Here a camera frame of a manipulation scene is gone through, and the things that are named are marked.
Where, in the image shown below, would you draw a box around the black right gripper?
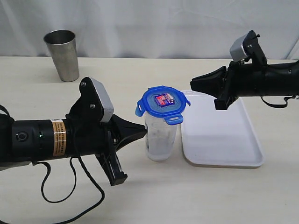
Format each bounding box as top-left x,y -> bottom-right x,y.
190,30 -> 267,110

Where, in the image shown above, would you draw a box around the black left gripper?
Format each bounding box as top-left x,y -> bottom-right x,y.
66,78 -> 147,186

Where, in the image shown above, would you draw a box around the clear plastic tall container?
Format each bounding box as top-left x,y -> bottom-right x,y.
145,112 -> 178,161

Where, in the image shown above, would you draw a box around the blue plastic container lid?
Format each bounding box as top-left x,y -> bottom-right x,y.
135,85 -> 191,126

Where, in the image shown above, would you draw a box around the stainless steel cup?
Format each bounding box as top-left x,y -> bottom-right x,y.
43,30 -> 79,82

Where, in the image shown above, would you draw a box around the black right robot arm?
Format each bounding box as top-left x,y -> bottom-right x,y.
190,30 -> 299,110

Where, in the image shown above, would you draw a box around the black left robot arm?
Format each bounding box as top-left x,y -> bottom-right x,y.
0,77 -> 147,186

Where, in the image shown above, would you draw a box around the white plastic tray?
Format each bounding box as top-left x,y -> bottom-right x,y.
180,90 -> 265,169

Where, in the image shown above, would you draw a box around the white backdrop curtain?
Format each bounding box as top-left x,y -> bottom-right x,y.
0,0 -> 299,59

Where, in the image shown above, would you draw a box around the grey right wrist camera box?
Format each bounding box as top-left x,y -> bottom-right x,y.
229,33 -> 251,62

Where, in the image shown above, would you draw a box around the black thin cable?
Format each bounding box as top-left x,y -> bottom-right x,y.
0,155 -> 106,224

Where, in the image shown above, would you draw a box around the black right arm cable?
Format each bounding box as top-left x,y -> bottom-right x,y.
260,94 -> 299,108

